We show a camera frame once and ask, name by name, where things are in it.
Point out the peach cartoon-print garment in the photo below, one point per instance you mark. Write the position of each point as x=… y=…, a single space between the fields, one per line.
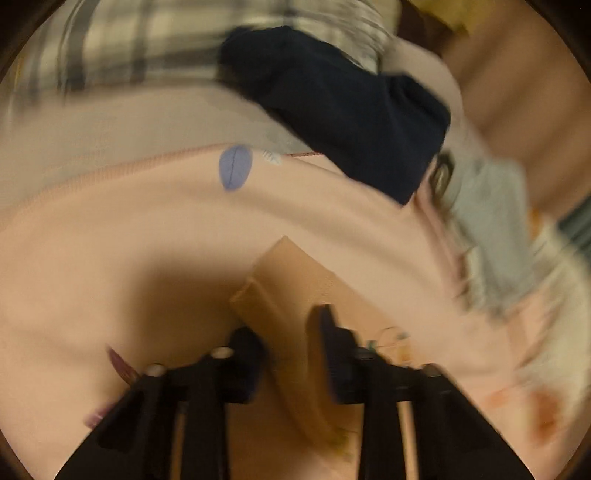
x=295 y=277

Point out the grey plaid cloth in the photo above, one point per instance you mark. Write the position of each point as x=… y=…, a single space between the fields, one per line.
x=138 y=41

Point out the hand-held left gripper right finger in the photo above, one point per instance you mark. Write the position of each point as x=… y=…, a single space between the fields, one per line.
x=330 y=350

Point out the navy garment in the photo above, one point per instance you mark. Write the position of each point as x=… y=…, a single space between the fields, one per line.
x=346 y=115

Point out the pink upholstered headboard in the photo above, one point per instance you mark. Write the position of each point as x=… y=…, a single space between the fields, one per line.
x=521 y=101

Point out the pink floral bedsheet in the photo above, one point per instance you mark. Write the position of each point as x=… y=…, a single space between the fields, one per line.
x=115 y=254

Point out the white fluffy blanket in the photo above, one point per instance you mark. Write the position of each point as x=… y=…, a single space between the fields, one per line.
x=558 y=300

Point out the grey garment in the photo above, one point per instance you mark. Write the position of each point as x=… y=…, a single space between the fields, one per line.
x=494 y=221

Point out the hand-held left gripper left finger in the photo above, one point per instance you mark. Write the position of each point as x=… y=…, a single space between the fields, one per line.
x=247 y=364

